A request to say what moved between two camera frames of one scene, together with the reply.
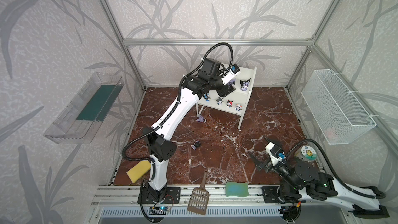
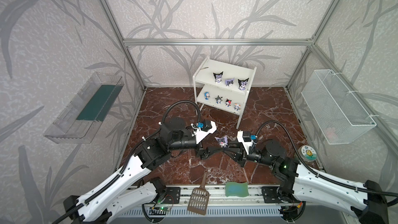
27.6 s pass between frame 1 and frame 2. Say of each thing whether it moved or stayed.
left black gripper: moved
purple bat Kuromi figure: stayed
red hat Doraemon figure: stayed
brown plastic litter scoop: stayed
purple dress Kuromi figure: moved
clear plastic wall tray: stayed
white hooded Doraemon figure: stayed
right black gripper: moved
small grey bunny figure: stayed
